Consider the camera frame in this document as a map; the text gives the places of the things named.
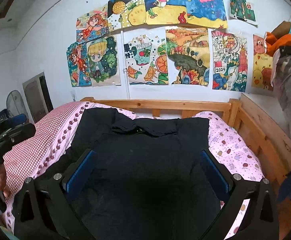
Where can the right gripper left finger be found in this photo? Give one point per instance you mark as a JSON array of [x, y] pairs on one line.
[[79, 172]]

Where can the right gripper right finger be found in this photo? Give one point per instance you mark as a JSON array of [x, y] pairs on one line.
[[216, 177]]

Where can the black large garment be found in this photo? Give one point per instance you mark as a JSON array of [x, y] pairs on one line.
[[144, 181]]

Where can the person's left hand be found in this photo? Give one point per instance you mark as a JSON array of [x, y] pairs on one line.
[[3, 182]]

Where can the standing electric fan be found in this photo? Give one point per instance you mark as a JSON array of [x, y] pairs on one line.
[[15, 104]]

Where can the pink patterned bed quilt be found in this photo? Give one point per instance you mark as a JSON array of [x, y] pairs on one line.
[[56, 131]]

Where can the leaning grey board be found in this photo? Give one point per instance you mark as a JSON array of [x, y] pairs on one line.
[[37, 97]]

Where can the orange girl drawing lower left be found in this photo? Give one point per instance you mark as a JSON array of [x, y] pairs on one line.
[[78, 65]]

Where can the yellow chick bear drawing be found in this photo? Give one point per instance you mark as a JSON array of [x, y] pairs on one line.
[[262, 65]]

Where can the blond boy drawing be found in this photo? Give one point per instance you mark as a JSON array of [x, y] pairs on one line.
[[103, 62]]

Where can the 2024 dragon drawing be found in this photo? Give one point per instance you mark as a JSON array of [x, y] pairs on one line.
[[230, 61]]

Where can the swimming girl drawing upper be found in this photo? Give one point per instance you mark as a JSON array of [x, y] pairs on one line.
[[92, 25]]

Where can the orange landscape drawing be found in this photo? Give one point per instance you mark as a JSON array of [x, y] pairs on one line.
[[188, 49]]

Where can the orange cloth pile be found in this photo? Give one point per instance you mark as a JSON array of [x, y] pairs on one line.
[[280, 36]]

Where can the fruit juice drawing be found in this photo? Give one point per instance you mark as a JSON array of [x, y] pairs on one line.
[[146, 56]]

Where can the pineapple drawing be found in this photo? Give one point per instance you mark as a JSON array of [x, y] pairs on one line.
[[126, 13]]

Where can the red haired figure drawing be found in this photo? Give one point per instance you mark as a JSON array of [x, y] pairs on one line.
[[242, 10]]

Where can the pink jellyfish drawing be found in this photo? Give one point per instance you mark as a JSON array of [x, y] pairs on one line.
[[207, 13]]

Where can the fish beach drawing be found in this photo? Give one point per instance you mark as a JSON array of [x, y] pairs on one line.
[[165, 12]]

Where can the wooden bed frame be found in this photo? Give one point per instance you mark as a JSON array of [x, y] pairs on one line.
[[257, 130]]

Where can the white wall conduit pipe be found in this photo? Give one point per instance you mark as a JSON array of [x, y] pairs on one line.
[[125, 66]]

